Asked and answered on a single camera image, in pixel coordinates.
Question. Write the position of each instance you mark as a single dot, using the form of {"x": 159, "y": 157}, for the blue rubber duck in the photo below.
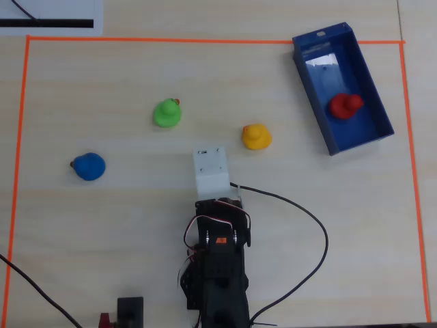
{"x": 89, "y": 166}

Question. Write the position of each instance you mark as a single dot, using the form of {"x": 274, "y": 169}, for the yellow rubber duck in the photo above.
{"x": 256, "y": 136}

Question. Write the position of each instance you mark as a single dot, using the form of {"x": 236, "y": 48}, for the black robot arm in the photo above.
{"x": 218, "y": 273}

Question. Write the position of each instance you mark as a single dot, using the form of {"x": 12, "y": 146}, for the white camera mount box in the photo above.
{"x": 211, "y": 171}

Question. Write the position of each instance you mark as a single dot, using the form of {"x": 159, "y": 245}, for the blue plastic box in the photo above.
{"x": 341, "y": 75}

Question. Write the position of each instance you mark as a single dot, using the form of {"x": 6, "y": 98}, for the black strip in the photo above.
{"x": 51, "y": 23}

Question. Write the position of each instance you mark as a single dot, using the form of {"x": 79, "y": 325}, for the black clamp block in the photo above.
{"x": 130, "y": 311}

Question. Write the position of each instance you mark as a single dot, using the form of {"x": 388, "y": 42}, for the orange tape strip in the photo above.
{"x": 153, "y": 40}
{"x": 414, "y": 188}
{"x": 17, "y": 171}

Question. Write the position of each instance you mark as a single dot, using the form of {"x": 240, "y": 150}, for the red rubber duck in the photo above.
{"x": 345, "y": 106}

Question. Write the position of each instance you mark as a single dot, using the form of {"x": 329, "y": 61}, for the black zip tie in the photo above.
{"x": 263, "y": 324}

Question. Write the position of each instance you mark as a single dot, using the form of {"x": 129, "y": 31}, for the green rubber duck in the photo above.
{"x": 166, "y": 114}

